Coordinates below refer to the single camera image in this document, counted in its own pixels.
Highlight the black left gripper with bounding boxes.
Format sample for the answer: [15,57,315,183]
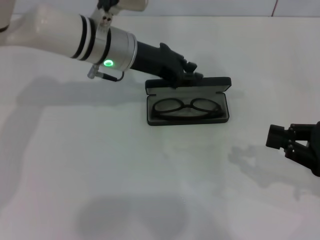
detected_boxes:
[128,39,205,88]

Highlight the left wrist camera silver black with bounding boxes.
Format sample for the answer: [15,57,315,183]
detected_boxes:
[97,0,149,12]

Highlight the black glasses case grey lining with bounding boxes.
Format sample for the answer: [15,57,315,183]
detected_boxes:
[144,76,232,127]

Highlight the left arm grey cable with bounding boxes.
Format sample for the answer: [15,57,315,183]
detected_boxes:
[86,64,126,82]

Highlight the black thin-framed glasses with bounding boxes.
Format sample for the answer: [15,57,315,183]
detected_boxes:
[152,97,224,121]

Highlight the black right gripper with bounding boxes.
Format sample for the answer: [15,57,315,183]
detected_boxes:
[265,120,320,178]

